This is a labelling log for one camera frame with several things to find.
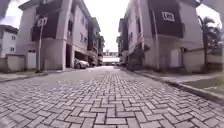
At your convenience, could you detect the white car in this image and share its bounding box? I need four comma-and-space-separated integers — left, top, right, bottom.
73, 57, 90, 70

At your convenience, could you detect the grey brick paved road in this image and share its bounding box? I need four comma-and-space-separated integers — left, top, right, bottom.
0, 65, 224, 128

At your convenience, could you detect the pole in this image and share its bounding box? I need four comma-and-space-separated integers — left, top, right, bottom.
36, 16, 46, 73
151, 8, 161, 71

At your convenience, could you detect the grey and dark apartment building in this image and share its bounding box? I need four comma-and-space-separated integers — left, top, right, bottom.
116, 0, 204, 72
14, 0, 106, 71

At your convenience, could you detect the pale concrete sidewalk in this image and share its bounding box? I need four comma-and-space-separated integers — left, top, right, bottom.
133, 68, 224, 96
0, 68, 78, 83

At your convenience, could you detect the concrete kerb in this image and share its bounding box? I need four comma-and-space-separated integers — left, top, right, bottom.
119, 66, 224, 105

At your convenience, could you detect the palm tree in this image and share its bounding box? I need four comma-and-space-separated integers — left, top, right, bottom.
197, 14, 224, 73

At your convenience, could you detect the white building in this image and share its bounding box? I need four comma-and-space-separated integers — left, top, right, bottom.
0, 24, 18, 58

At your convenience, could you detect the pale boundary wall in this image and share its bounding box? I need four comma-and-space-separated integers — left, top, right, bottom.
182, 48, 224, 74
0, 53, 27, 74

